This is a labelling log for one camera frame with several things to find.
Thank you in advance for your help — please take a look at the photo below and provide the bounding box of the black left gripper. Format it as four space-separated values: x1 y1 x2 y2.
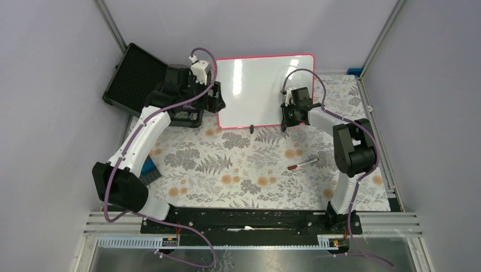
180 74 225 113

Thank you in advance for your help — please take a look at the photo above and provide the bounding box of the pink framed whiteboard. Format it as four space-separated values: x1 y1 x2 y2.
217 54 315 129

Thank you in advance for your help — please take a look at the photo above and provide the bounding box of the red capped marker pen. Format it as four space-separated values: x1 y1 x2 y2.
287 158 319 171

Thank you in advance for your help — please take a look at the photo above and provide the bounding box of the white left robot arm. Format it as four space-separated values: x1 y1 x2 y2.
92 61 218 233

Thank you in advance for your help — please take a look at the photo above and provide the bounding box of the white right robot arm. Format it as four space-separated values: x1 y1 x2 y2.
280 87 379 233

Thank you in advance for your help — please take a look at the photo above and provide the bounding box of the black poker chip case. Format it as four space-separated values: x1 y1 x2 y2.
102 42 205 129

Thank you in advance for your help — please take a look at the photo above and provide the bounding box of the blue lego brick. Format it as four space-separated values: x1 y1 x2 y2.
141 157 156 174

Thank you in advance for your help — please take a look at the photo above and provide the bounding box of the grey lego baseplate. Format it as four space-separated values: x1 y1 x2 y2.
139 165 162 186

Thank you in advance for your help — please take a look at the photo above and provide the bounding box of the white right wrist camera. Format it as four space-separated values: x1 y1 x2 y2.
281 87 296 107

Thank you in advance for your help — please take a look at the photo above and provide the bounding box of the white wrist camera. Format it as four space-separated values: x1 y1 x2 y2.
188 55 212 85
281 87 296 107

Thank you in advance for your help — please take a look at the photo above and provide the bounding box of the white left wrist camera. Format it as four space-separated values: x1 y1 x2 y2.
188 55 212 85

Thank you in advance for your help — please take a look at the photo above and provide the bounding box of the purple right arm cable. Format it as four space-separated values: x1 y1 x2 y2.
281 68 395 268

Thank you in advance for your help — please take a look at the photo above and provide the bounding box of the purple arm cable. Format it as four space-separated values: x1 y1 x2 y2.
281 68 395 268
103 48 218 269

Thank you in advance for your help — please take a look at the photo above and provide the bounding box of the blue corner bracket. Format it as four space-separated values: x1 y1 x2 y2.
346 68 363 77

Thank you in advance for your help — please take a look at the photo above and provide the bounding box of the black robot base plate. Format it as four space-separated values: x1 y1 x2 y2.
166 207 348 235

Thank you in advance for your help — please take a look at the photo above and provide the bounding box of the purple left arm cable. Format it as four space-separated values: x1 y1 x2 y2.
103 48 218 269

